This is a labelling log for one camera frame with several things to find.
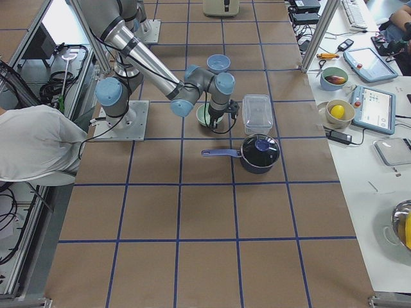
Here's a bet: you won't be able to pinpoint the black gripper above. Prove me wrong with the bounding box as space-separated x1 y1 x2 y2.
208 108 224 126

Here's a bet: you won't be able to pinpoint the green bowl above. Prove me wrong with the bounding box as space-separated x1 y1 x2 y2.
196 104 211 126

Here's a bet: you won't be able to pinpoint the blue bowl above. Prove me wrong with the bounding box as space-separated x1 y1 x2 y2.
206 54 231 74

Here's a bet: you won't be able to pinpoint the teal bowl with eggplant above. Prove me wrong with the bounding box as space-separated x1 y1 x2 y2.
320 67 348 91

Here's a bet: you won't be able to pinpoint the beige bowl with lemon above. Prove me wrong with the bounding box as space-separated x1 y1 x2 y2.
325 99 355 126

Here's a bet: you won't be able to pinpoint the steel bowl with banana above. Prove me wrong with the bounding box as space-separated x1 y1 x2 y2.
391 200 410 251

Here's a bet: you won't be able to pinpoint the clear plastic container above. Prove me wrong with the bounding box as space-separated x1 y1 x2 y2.
242 94 273 135

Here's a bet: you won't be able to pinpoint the blue saucepan with glass lid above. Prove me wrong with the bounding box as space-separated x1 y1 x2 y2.
201 133 280 174

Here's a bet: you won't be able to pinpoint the scissors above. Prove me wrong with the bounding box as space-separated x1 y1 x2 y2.
317 59 327 76

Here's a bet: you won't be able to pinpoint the black power adapter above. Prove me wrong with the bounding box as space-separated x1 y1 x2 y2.
326 130 352 145

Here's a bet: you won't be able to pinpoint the black remote control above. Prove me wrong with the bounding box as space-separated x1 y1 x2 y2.
337 39 354 52

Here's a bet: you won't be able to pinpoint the far teach pendant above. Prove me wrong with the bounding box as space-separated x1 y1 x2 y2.
343 47 398 83

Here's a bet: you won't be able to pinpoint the teach pendant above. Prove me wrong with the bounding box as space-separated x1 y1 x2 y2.
343 47 398 83
351 85 396 135

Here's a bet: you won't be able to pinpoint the near teach pendant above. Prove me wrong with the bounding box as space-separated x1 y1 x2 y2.
351 85 396 135

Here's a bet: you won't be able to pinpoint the white keyboard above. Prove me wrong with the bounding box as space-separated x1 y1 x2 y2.
340 0 367 31

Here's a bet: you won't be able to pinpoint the person in white shirt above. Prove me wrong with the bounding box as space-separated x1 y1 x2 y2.
1 105 87 181

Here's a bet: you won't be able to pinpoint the grey kitchen scale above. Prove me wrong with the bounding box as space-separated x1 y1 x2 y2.
373 138 410 166

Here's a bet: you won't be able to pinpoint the orange handled tool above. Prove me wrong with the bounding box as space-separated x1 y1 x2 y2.
316 53 340 60

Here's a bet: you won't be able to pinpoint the green handled tool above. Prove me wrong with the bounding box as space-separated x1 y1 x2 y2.
58 52 78 113

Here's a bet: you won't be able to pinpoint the aluminium frame post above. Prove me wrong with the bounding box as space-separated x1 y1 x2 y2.
301 0 340 73

